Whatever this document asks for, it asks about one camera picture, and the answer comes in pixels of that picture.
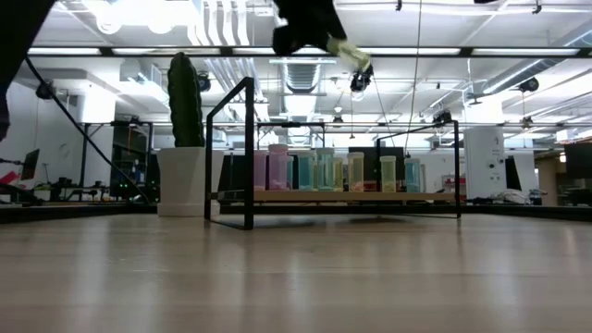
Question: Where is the hanging black camera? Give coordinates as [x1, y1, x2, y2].
[350, 64, 375, 93]

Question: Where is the yellow pill bottle white cap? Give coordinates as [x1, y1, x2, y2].
[332, 155, 346, 192]
[326, 37, 374, 74]

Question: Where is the blue pill bottle white cap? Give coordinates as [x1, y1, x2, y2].
[403, 157, 422, 193]

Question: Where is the pink pill bottle white cap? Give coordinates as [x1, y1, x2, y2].
[267, 143, 290, 191]
[253, 150, 269, 191]

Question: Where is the green pill bottle white cap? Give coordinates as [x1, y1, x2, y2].
[315, 147, 336, 191]

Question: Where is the silver ventilation duct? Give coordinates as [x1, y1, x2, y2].
[281, 62, 323, 96]

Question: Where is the long thin black cable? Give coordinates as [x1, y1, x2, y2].
[25, 55, 153, 205]

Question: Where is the green cactus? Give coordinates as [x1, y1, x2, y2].
[166, 51, 206, 149]

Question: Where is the black equipment rack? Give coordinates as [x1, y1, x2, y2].
[76, 120, 156, 203]

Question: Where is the wooden shelf black metal frame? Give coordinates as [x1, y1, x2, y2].
[203, 76, 463, 231]

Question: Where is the teal pill bottle white cap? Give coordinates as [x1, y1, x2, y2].
[297, 150, 316, 191]

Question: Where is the white pillar cabinet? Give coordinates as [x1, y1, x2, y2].
[463, 125, 508, 201]

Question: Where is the white hexagonal plant pot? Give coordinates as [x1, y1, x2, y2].
[155, 146, 226, 218]

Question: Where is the black beam with light strips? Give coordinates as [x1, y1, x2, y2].
[0, 44, 592, 59]

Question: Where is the black aluminium rig frame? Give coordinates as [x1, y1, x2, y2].
[0, 202, 592, 226]

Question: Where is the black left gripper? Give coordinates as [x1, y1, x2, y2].
[271, 0, 348, 56]

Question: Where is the yellow-green pill bottle white cap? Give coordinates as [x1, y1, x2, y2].
[379, 154, 398, 193]

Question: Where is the small black tilted monitor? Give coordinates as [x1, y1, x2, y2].
[20, 148, 42, 181]

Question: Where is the yellow-orange pill bottle white cap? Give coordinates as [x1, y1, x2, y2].
[347, 152, 365, 192]

